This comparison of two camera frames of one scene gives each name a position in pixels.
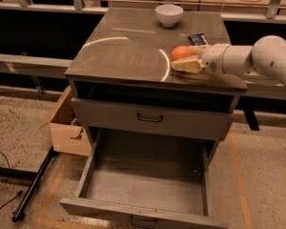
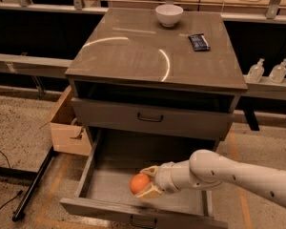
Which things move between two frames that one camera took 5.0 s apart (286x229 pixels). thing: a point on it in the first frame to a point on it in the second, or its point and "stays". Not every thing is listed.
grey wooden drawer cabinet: (123, 85) stays
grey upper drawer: (153, 119) stays
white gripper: (214, 58) to (162, 177)
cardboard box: (68, 134) stays
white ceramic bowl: (169, 14) stays
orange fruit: (181, 52) to (138, 182)
